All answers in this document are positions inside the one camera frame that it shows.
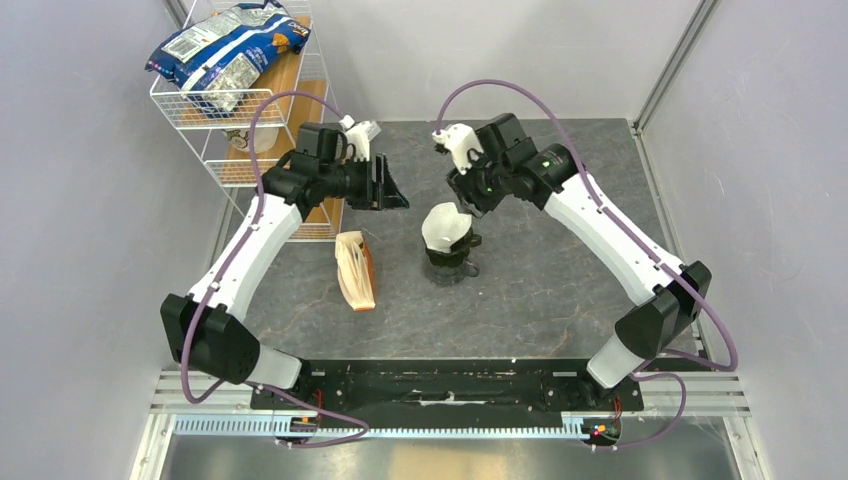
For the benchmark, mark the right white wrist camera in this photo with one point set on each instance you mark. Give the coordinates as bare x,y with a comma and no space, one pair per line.
461,142

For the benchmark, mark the white paper coffee filter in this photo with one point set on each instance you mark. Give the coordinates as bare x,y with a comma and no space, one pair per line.
444,226

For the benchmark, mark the blue snack bag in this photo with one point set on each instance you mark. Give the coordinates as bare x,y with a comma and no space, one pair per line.
214,61

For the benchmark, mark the dark green coffee dripper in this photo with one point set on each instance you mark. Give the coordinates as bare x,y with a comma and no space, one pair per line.
456,253

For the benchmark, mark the aluminium corner frame post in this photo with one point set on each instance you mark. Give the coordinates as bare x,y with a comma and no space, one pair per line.
688,39

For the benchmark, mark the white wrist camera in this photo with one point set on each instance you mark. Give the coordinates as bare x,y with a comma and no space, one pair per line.
461,142
358,137

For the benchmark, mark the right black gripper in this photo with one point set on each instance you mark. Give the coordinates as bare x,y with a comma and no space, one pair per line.
463,185

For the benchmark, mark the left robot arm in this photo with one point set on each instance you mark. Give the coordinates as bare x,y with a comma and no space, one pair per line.
204,327

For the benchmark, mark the clear glass coffee server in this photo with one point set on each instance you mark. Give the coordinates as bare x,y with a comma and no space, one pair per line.
445,276

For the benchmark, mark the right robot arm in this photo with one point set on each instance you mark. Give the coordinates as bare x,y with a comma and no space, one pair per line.
499,159

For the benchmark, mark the white wire wooden shelf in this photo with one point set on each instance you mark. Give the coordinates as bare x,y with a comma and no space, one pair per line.
295,90

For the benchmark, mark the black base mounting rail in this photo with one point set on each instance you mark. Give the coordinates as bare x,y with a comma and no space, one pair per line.
453,394

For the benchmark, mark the white cable duct strip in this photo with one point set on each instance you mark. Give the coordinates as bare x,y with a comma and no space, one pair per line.
303,428

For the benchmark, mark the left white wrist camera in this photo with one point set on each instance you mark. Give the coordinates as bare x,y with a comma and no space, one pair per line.
358,137

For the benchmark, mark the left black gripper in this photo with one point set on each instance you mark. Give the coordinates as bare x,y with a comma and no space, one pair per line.
384,194

